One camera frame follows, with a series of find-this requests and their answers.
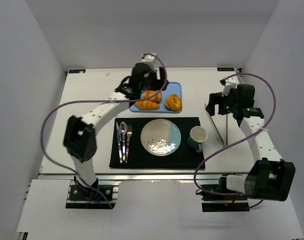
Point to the striped croissant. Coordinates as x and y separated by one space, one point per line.
147 105

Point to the aluminium rail frame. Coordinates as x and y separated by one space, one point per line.
121 177

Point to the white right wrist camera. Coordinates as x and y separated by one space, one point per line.
229 83

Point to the silver fork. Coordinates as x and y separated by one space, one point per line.
128 136

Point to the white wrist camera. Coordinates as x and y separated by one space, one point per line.
149 60
229 83

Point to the silver knife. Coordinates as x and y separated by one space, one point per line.
119 143

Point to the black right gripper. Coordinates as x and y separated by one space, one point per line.
214 103

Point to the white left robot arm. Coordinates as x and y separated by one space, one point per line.
80 133

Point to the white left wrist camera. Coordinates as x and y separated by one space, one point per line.
149 60

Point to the white and blue plate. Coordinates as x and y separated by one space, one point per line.
160 137

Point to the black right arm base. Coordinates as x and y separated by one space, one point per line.
217 203

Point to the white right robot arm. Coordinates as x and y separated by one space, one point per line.
271 176

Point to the silver spoon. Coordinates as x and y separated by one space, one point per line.
123 129

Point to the golden bread roll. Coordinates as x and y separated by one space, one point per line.
152 96

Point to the metal tongs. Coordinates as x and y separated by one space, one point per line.
220 125

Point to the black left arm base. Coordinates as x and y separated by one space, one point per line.
90 195

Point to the teal mug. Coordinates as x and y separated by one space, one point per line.
197 137

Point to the black placemat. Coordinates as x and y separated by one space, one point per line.
185 158

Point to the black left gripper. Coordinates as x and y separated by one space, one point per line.
161 81

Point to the round brown bagel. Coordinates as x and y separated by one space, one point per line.
173 102

